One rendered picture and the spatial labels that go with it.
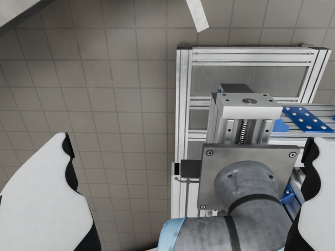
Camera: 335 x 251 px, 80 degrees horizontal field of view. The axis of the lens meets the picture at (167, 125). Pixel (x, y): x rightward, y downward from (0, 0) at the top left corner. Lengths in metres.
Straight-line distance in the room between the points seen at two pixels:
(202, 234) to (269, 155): 0.24
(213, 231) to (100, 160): 1.65
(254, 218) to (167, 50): 1.20
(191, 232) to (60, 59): 1.47
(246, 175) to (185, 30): 1.10
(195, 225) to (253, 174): 0.18
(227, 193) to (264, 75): 0.98
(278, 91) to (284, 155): 0.93
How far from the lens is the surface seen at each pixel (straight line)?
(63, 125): 1.90
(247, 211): 0.46
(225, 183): 0.51
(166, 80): 1.49
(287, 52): 1.36
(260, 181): 0.50
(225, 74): 1.29
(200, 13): 0.57
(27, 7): 0.86
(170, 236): 0.42
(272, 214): 0.46
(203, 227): 0.42
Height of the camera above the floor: 1.42
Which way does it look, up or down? 60 degrees down
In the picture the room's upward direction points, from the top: 175 degrees counter-clockwise
